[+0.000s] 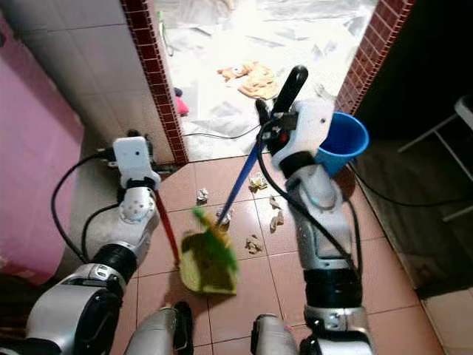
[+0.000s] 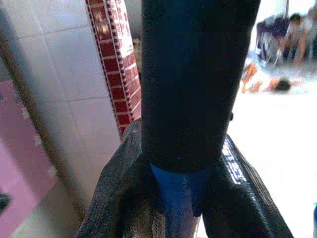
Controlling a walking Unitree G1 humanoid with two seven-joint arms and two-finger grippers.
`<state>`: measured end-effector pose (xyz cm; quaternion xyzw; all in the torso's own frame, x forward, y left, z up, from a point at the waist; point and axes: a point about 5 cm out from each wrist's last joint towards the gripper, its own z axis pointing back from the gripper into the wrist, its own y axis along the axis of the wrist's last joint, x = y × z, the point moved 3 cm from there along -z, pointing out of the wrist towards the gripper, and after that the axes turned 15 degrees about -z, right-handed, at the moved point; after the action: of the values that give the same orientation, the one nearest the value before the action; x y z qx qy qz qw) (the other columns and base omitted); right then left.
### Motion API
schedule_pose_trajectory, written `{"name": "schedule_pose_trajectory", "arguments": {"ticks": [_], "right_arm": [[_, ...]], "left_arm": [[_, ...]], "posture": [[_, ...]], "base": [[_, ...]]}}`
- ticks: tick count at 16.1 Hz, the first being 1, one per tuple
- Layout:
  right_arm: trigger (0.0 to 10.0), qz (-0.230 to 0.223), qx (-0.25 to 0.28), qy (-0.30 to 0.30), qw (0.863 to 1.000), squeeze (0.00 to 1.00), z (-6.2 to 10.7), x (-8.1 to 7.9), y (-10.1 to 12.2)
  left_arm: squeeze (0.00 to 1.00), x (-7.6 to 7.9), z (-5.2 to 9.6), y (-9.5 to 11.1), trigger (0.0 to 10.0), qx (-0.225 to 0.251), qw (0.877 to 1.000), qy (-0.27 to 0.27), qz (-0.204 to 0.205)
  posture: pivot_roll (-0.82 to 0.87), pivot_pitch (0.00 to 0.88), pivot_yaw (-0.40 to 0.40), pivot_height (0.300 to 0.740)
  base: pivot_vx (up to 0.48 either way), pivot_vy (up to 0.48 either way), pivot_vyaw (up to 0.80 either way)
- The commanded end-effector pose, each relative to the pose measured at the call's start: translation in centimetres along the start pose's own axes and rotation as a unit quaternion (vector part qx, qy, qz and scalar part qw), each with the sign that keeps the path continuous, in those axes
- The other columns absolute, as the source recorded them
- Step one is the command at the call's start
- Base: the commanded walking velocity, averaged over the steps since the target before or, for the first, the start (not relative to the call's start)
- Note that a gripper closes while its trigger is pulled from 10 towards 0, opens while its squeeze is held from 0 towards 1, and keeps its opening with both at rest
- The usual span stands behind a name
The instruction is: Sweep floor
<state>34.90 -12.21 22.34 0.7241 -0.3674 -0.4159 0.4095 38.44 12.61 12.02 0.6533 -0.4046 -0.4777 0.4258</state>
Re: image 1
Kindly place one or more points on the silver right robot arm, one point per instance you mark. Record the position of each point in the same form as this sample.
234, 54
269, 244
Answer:
321, 214

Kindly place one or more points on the pink sheet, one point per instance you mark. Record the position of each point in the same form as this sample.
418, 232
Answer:
29, 170

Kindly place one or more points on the blue plastic bucket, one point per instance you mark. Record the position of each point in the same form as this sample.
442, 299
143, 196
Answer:
340, 144

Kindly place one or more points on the silver left robot leg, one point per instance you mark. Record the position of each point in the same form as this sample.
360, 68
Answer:
155, 333

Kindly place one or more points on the blue broom with black grip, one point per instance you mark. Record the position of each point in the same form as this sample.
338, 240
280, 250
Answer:
240, 185

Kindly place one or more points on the orange crumpled cloth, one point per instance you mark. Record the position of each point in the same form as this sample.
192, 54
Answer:
255, 80

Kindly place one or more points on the small pink object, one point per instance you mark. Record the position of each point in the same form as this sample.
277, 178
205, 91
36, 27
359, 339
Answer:
182, 103

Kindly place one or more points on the silver robot leg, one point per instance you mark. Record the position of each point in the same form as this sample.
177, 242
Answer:
281, 339
155, 333

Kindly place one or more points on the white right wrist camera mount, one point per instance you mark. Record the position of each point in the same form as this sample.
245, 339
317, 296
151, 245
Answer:
312, 122

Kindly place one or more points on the silver right robot leg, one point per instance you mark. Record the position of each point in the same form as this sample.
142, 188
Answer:
281, 339

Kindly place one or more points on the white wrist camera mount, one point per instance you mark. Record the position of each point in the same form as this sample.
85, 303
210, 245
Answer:
312, 122
134, 157

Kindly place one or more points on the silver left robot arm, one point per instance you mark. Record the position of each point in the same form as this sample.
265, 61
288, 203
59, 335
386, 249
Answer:
134, 211

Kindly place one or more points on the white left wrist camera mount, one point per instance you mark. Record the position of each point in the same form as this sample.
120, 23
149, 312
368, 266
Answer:
134, 157

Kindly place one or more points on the red brick door post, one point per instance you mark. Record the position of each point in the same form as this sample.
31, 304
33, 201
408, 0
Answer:
155, 74
377, 44

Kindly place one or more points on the white metal chair frame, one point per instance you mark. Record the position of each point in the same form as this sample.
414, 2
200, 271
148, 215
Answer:
443, 133

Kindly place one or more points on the crumpled paper scrap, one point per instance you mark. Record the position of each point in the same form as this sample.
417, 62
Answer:
225, 215
258, 182
202, 196
253, 244
276, 220
274, 201

